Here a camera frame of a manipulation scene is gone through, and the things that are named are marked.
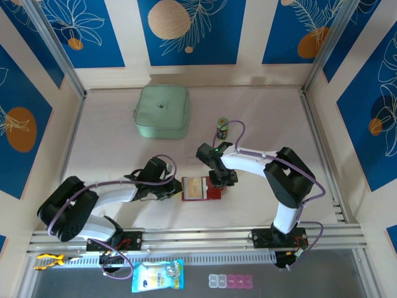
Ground red card holder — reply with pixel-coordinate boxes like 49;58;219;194
180;176;225;203

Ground small green-lid jar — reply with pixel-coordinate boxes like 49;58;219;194
216;117;230;140

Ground green zip pouch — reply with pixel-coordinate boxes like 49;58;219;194
133;84;190;140

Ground blue snack packet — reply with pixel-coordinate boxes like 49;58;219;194
131;259;185;294

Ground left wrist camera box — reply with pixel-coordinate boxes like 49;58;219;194
143;157;172;181

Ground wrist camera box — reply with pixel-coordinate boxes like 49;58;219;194
143;157;172;181
195;142;218;167

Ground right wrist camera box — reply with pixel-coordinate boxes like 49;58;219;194
195;142;218;167

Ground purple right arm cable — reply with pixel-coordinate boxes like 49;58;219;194
212;120;326;271

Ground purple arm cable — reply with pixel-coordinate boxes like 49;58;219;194
212;120;326;271
48;154;177;281

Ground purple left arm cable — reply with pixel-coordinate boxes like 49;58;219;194
48;154;177;281

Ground aluminium rail beam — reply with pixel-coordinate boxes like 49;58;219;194
26;223;370;258

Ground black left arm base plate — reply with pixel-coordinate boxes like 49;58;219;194
86;231;143;252

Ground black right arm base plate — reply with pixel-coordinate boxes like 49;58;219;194
251;228;310;249

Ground slotted grey cable duct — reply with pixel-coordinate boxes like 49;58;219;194
34;251;277;270

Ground black connector block with wires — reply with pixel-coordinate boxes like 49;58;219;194
99;250;125;274
274;248;308;271

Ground aluminium side rail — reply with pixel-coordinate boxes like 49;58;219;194
57;92;88;187
299;89;350;225

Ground yellow-handled pliers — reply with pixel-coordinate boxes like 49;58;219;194
33;253;84;271

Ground aluminium corner post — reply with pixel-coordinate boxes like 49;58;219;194
302;0;365;96
21;0;87;99

